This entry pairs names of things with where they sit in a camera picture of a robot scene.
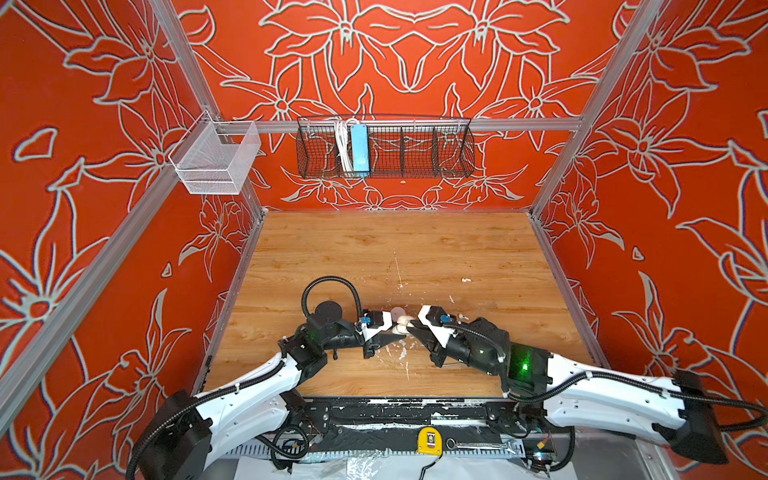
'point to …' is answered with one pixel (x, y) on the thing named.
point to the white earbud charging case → (399, 316)
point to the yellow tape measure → (429, 441)
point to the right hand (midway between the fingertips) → (406, 328)
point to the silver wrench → (453, 444)
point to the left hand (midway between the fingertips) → (402, 328)
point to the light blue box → (360, 151)
